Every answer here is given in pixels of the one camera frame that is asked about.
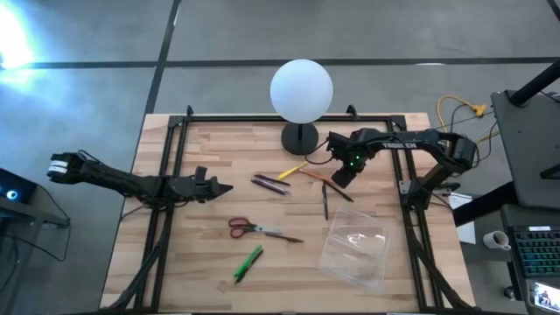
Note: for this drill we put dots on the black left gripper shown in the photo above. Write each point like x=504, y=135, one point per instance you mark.
x=192, y=190

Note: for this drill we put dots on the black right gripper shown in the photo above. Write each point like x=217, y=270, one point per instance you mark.
x=352, y=149

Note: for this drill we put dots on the orange pencil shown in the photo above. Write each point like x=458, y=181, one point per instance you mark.
x=315, y=175

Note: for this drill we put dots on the thin black pen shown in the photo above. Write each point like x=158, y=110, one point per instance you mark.
x=325, y=201

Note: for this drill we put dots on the clear plastic supply box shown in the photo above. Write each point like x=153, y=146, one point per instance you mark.
x=354, y=245

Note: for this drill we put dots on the green marker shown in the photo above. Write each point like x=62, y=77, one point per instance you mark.
x=248, y=261

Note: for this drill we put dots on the dark brown pencil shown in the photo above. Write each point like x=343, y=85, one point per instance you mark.
x=289, y=238

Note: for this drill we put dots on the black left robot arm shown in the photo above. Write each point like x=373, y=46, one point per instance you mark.
x=109, y=177

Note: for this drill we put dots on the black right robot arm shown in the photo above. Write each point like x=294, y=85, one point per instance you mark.
x=407, y=144

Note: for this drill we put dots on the white globe lamp black stand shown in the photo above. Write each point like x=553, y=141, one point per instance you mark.
x=302, y=92

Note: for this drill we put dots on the white paper sheet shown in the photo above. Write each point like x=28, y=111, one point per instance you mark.
x=466, y=227

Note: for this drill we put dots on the black desk leg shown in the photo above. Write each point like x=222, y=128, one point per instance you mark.
x=485, y=203

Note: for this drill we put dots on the white mug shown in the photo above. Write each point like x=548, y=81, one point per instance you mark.
x=495, y=239

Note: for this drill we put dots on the black side stand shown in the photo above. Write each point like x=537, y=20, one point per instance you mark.
x=39, y=214

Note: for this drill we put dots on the dark grey desk top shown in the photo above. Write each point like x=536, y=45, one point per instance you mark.
x=529, y=144

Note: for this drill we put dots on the black device with blue light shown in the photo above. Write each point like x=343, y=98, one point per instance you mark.
x=13, y=188

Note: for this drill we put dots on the black backlit keyboard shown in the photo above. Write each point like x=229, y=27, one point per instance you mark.
x=539, y=251

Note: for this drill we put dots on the black pole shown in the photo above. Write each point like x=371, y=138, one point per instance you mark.
x=536, y=85

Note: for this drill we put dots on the small lit screen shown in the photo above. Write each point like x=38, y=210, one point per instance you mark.
x=547, y=299

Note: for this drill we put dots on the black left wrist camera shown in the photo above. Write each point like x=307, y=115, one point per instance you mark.
x=200, y=172

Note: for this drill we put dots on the black aluminium table frame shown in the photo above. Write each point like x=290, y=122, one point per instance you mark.
x=245, y=118

